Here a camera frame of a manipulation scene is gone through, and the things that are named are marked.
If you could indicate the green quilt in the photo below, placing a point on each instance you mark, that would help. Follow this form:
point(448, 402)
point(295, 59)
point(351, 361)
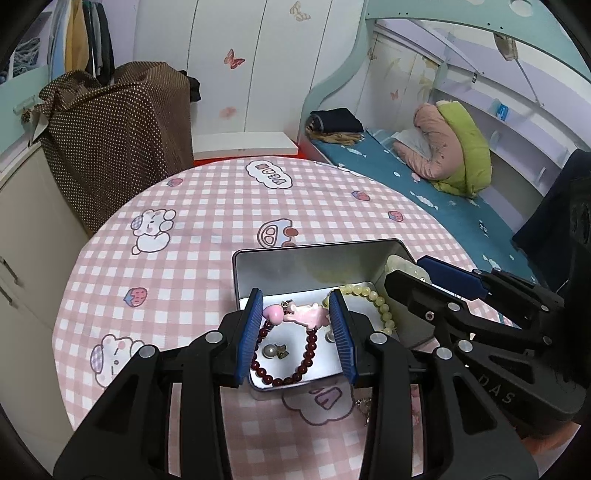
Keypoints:
point(466, 147)

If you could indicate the beige butterfly sticker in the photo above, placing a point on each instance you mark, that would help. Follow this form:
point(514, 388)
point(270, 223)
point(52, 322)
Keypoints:
point(300, 11)

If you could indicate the pine cone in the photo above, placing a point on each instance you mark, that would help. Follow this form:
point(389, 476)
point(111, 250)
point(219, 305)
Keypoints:
point(26, 115)

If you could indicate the beige hanging pouch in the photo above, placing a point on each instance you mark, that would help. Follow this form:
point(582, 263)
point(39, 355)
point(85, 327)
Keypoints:
point(505, 46)

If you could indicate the folded tan cloth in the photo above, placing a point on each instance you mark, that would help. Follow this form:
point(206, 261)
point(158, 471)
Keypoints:
point(337, 137)

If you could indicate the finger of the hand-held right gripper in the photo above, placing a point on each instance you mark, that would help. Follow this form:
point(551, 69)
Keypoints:
point(434, 304)
point(452, 276)

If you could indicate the pale pink butterfly sticker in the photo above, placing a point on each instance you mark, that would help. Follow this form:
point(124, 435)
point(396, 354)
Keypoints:
point(227, 112)

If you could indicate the dark blue garment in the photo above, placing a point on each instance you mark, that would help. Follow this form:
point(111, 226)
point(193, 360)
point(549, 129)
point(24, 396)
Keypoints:
point(545, 217)

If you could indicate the folded dark clothes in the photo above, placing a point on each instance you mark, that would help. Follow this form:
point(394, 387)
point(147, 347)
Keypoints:
point(337, 121)

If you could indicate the teal printed mattress sheet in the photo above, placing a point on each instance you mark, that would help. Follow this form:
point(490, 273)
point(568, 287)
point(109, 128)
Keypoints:
point(438, 203)

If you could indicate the white low platform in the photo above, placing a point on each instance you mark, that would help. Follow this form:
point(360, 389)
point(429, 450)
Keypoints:
point(244, 143)

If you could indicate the pink checked tablecloth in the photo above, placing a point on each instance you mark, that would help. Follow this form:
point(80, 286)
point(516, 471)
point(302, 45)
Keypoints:
point(198, 258)

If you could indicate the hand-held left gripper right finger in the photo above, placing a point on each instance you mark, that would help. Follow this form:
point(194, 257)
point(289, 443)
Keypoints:
point(341, 332)

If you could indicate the grey metal tin box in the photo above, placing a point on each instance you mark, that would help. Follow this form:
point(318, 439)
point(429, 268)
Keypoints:
point(300, 272)

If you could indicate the yellow hanging garment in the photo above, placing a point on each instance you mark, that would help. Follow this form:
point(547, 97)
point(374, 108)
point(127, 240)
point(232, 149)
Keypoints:
point(76, 37)

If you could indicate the pink hair clip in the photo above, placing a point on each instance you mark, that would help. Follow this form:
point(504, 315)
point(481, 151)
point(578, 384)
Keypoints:
point(304, 316)

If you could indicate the teal bunk bed frame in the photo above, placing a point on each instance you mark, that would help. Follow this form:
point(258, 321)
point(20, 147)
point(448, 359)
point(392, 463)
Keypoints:
point(438, 9)

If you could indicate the brown dotted cloth cover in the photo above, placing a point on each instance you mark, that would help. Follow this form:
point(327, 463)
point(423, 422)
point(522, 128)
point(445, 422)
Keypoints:
point(115, 138)

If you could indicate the light blue hanging shirt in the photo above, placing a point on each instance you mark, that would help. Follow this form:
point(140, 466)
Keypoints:
point(57, 37)

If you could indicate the pale green jade pendant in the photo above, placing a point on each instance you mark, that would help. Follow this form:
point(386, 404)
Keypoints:
point(404, 266)

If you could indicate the black cloth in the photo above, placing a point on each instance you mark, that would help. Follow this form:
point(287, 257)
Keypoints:
point(194, 87)

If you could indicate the pink pillow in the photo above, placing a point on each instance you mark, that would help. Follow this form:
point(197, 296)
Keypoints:
point(434, 143)

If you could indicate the white wardrobe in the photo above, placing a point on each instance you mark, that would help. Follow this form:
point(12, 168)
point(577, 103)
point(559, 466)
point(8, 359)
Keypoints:
point(277, 69)

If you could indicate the white low cabinet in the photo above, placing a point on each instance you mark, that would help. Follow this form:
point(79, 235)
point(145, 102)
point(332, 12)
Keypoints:
point(27, 221)

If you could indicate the folded jeans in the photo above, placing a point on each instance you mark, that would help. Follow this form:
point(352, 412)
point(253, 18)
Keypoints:
point(25, 55)

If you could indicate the dark hanging jackets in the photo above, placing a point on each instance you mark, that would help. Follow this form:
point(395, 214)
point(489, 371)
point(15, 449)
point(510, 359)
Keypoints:
point(101, 41)

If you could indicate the person's right hand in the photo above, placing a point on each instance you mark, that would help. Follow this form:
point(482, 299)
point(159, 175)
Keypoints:
point(551, 442)

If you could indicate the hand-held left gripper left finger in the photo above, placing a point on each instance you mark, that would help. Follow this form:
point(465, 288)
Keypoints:
point(249, 332)

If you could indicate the white cloth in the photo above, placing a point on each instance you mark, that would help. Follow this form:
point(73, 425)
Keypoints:
point(411, 141)

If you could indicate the blue card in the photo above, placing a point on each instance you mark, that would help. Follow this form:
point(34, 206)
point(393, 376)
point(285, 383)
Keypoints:
point(502, 110)

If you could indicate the teal drawer unit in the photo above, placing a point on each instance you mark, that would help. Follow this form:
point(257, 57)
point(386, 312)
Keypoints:
point(18, 92)

